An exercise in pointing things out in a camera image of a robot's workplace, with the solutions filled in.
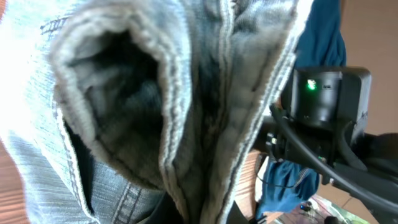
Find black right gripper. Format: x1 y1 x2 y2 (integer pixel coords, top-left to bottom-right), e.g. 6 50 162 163
252 116 339 164

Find light blue denim shorts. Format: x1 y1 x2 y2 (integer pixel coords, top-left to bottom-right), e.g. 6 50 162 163
1 0 312 224

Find dark blue shirt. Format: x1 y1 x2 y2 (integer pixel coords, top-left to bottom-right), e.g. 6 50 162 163
254 0 348 218

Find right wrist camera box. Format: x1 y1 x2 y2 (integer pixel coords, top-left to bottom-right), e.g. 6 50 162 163
281 67 372 129

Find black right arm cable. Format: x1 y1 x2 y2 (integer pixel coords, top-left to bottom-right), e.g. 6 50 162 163
269 104 398 215

